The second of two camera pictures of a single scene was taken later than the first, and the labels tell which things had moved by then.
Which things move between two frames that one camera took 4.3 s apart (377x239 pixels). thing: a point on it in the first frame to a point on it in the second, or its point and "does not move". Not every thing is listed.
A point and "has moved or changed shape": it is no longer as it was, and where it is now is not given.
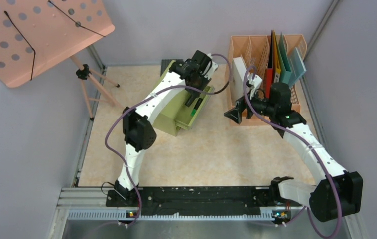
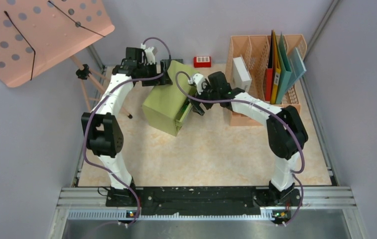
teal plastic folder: x=283 y=61 does not move
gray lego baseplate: x=165 y=63 does not move
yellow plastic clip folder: x=276 y=64 does not move
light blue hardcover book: x=296 y=65 does not move
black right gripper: x=235 y=114 to x=205 y=86
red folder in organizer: x=269 y=73 does not move
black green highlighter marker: x=194 y=110 has moved or changed shape
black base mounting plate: x=203 y=200 does not move
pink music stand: x=18 y=39 does not move
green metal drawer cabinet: x=180 y=115 has moved or changed shape
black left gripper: x=205 y=78 to x=166 y=78
